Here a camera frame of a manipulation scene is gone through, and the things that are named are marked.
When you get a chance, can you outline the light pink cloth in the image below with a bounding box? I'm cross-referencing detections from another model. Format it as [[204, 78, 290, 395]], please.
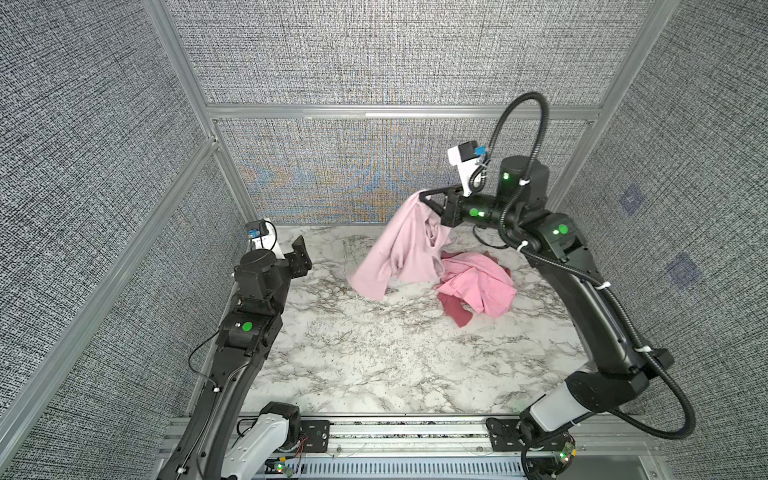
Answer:
[[348, 193, 451, 301]]

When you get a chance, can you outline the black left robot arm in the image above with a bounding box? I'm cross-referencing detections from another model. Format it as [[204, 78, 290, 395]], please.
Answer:
[[158, 236, 312, 479]]

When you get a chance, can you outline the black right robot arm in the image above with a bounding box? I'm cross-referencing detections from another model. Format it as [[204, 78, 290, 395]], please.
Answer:
[[418, 156, 695, 445]]

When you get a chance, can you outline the dark red cloth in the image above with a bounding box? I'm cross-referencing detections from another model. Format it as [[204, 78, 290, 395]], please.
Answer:
[[439, 250, 515, 329]]

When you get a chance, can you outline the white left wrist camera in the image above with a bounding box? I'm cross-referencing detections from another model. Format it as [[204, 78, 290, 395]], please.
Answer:
[[245, 218, 278, 251]]

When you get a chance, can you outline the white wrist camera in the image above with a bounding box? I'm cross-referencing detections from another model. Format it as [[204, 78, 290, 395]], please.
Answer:
[[245, 218, 278, 251], [447, 140, 486, 197]]

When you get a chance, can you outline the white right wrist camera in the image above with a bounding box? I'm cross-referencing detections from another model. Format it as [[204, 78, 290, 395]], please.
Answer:
[[447, 140, 486, 197]]

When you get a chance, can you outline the black corrugated right cable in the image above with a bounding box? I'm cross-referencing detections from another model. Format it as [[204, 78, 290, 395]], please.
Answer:
[[467, 91, 697, 442]]

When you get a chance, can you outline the thin black left cable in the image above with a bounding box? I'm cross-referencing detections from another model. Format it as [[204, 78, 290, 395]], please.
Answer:
[[187, 329, 301, 457]]

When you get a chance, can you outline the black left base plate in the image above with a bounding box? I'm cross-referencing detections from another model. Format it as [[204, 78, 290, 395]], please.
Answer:
[[246, 419, 331, 454]]

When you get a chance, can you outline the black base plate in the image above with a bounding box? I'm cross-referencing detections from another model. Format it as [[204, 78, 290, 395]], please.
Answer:
[[484, 416, 575, 453], [246, 419, 331, 454]]

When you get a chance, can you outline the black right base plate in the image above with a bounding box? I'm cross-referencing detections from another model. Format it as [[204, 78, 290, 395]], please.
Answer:
[[484, 416, 575, 453]]

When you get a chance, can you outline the aluminium front rail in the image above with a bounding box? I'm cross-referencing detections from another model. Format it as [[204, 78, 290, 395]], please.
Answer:
[[154, 414, 673, 479]]

